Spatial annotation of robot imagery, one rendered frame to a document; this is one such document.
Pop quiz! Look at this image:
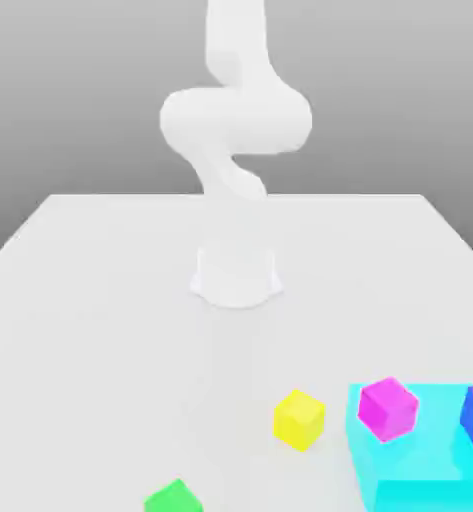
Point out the small yellow cube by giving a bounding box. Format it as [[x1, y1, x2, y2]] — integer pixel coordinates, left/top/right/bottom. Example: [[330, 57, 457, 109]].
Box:
[[272, 388, 327, 454]]

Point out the small magenta cube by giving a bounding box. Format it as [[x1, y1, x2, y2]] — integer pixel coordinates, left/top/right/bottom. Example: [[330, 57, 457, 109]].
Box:
[[356, 375, 420, 444]]

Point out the small green cube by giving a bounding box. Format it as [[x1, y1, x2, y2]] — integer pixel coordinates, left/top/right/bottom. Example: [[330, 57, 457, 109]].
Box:
[[142, 478, 204, 512]]

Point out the large cyan box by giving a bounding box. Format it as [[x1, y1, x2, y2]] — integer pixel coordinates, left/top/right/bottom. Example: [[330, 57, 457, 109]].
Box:
[[344, 382, 473, 512]]

